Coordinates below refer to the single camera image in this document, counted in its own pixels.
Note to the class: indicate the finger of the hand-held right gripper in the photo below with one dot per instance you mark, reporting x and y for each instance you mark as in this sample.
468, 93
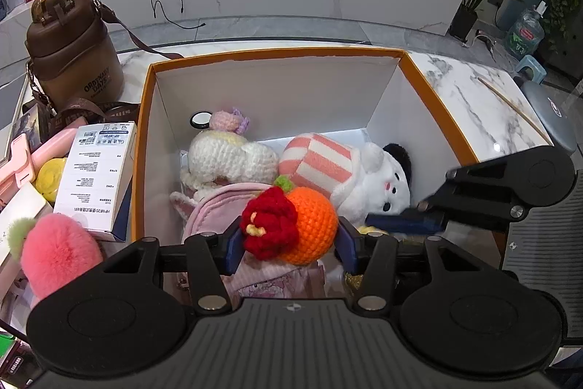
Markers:
410, 224

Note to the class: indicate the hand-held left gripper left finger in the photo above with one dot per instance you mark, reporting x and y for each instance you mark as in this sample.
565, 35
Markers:
234, 250

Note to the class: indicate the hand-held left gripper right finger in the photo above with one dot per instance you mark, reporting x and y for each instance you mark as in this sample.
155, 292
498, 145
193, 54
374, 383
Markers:
346, 247

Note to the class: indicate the crochet orange with red flower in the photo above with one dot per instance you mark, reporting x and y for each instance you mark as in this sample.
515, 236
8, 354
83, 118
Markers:
309, 229

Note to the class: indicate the pink mini backpack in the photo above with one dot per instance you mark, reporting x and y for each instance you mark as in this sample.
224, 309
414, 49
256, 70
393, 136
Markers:
214, 211

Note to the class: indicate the panda plush with striped hat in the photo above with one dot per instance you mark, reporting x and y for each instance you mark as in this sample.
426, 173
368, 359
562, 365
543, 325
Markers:
378, 184

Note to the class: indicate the pink white crochet toy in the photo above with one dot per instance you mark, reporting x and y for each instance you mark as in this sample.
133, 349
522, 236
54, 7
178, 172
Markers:
182, 204

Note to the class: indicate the cream crochet doll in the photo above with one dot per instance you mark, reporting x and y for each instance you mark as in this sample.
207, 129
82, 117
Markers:
227, 156

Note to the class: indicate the orange storage box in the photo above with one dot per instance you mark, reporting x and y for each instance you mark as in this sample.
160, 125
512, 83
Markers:
273, 97

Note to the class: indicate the grey round stool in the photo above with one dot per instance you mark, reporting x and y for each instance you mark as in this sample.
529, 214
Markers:
551, 115

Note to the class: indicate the thin wooden stick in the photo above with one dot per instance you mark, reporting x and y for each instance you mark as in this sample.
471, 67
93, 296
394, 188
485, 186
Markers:
510, 104

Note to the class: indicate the blue plastic stool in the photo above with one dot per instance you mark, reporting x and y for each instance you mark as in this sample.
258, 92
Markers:
532, 67

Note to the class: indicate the large water jug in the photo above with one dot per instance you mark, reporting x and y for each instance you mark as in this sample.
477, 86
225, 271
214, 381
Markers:
526, 36

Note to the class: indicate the hair dryer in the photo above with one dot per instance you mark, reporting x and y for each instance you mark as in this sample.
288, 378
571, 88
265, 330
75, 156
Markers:
485, 40

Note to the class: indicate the white labelled carton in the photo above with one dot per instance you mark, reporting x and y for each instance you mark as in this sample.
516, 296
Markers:
91, 175

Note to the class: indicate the pink fluffy plush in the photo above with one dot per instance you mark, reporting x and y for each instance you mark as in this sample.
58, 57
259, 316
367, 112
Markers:
59, 252

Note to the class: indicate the yellow plastic container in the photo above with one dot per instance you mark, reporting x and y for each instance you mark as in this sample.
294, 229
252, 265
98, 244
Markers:
51, 181

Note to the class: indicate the pink plastic case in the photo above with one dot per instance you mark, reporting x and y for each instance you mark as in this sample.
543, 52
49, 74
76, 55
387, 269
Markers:
22, 161

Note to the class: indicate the dark printed card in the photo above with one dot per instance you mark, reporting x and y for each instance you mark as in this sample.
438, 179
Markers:
27, 122

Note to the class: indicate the brown water bottle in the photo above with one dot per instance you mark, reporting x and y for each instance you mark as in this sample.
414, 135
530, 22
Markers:
73, 61

